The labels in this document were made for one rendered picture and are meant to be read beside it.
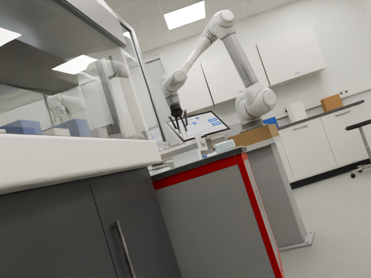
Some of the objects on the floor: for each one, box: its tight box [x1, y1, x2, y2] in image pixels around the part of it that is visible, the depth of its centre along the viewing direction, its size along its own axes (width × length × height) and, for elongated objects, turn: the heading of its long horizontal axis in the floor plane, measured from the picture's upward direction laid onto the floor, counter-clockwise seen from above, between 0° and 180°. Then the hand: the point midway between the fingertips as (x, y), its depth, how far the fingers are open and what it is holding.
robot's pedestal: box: [246, 136, 315, 252], centre depth 272 cm, size 30×30×76 cm
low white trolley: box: [150, 146, 284, 278], centre depth 205 cm, size 58×62×76 cm
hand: (183, 132), depth 254 cm, fingers closed
